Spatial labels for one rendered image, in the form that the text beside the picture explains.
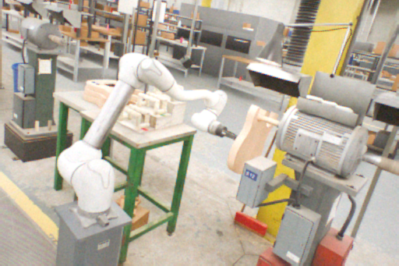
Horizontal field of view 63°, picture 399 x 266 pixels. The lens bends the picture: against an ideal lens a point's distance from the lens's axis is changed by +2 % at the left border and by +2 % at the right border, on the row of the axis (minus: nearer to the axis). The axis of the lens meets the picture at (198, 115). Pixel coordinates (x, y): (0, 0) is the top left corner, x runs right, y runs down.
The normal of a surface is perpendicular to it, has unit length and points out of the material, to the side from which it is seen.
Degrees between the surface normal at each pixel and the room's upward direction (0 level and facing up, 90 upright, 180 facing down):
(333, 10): 90
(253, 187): 90
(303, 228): 90
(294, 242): 90
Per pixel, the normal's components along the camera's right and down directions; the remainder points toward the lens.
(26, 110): 0.73, 0.33
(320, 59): -0.62, 0.11
